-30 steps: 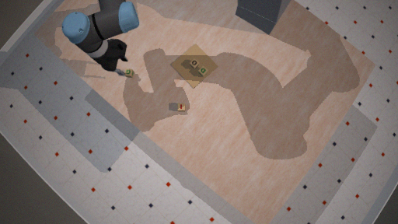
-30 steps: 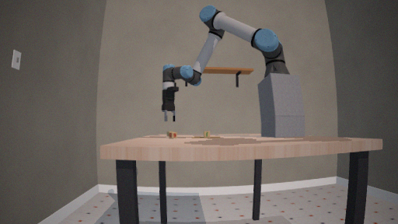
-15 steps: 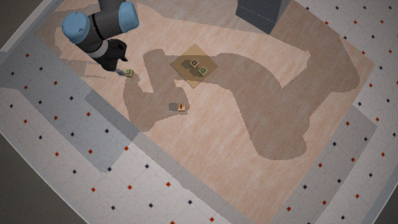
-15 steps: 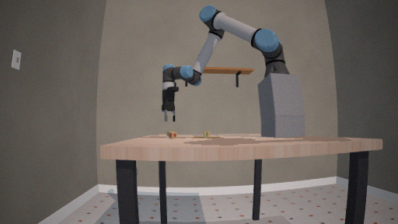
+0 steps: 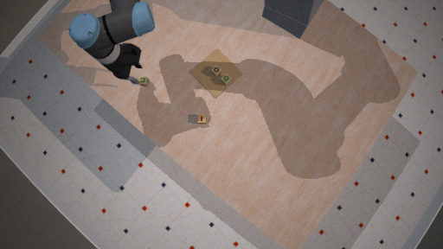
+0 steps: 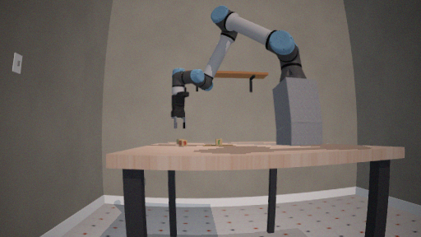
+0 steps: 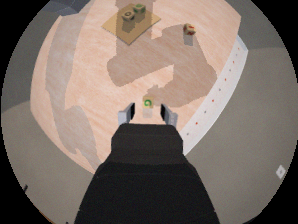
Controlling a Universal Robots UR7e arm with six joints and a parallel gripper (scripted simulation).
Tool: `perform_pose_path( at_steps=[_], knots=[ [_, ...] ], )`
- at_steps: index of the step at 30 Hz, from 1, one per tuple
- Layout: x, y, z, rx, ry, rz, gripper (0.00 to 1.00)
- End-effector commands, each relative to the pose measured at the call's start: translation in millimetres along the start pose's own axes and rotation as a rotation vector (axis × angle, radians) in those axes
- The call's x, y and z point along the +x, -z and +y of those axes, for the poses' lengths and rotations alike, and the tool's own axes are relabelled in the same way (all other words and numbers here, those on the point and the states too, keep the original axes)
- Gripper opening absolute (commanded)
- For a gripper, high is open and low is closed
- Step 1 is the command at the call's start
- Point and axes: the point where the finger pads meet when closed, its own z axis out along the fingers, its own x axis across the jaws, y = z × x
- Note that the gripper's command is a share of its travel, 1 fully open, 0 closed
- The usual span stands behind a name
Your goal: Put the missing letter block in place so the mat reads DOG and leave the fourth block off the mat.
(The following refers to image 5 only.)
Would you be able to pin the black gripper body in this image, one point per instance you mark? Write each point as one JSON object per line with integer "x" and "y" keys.
{"x": 126, "y": 55}

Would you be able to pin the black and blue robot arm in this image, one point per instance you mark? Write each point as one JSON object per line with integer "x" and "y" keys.
{"x": 128, "y": 19}

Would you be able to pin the tan square mat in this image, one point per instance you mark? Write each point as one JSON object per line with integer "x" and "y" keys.
{"x": 203, "y": 72}

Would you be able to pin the tan wooden block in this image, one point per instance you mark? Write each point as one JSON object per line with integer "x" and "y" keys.
{"x": 202, "y": 119}
{"x": 143, "y": 81}
{"x": 225, "y": 79}
{"x": 216, "y": 71}

